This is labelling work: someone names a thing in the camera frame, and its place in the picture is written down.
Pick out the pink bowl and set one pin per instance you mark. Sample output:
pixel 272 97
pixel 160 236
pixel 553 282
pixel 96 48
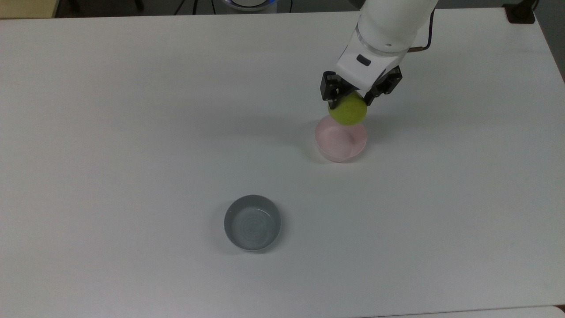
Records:
pixel 340 143

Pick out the light wooden board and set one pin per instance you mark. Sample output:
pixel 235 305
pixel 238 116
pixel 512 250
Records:
pixel 26 8

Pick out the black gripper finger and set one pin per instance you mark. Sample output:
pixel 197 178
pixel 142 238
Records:
pixel 335 101
pixel 370 98

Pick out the grey bowl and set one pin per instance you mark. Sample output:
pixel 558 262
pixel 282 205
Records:
pixel 252 225

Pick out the green ball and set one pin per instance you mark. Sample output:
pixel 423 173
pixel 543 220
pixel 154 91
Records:
pixel 349 110

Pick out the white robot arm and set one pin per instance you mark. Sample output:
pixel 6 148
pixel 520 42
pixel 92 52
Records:
pixel 388 22

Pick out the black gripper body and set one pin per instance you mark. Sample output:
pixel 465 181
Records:
pixel 331 84

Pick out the black table clamp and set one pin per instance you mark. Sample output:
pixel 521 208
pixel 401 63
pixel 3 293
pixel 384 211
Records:
pixel 521 12

